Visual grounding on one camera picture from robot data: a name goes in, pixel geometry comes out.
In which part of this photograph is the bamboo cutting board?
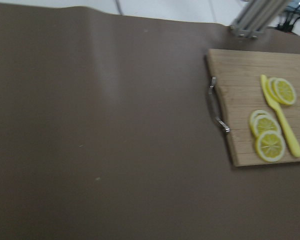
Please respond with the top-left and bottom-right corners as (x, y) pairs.
(206, 49), (300, 167)

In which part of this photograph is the lemon slice far side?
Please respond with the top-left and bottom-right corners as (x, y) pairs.
(267, 77), (297, 106)

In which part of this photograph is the yellow plastic knife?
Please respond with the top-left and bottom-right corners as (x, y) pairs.
(260, 74), (300, 158)

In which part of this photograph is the lemon slice handle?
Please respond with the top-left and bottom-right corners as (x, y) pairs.
(254, 130), (286, 163)
(249, 109), (282, 138)

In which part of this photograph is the aluminium frame post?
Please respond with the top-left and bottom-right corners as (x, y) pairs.
(229, 0), (289, 39)

